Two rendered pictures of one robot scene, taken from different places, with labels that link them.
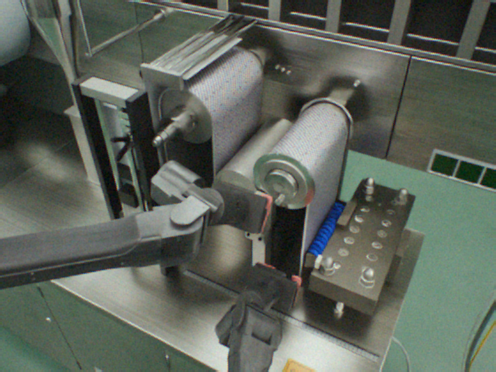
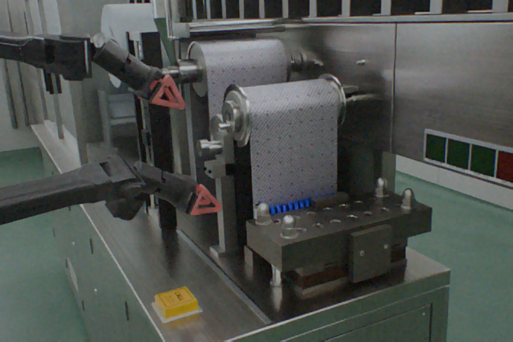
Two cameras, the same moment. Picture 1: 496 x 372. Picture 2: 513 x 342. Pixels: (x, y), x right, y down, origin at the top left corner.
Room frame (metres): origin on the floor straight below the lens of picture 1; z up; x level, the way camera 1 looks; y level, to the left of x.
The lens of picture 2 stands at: (-0.25, -0.82, 1.48)
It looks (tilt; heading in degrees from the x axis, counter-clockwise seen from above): 16 degrees down; 36
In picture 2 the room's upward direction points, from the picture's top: 3 degrees counter-clockwise
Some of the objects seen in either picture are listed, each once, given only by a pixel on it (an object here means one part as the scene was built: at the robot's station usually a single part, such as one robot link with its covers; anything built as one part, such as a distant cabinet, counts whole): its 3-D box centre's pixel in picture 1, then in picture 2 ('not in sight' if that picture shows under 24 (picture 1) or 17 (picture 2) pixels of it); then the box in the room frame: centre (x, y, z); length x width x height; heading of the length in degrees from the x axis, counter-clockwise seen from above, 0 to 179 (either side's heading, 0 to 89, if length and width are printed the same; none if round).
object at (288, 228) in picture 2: (368, 275); (288, 225); (0.63, -0.27, 1.05); 0.04 x 0.04 x 0.04
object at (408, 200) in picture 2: (402, 194); (408, 197); (0.91, -0.42, 1.05); 0.04 x 0.04 x 0.04
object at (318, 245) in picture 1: (327, 229); (301, 206); (0.80, -0.20, 1.03); 0.21 x 0.04 x 0.03; 152
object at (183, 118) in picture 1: (178, 123); (188, 71); (0.83, 0.16, 1.33); 0.06 x 0.06 x 0.06; 62
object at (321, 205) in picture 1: (322, 205); (295, 172); (0.81, -0.18, 1.11); 0.23 x 0.01 x 0.18; 152
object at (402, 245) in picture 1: (399, 256); (370, 253); (0.76, -0.40, 0.96); 0.10 x 0.03 x 0.11; 152
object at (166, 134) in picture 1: (162, 136); (166, 72); (0.78, 0.19, 1.33); 0.06 x 0.03 x 0.03; 152
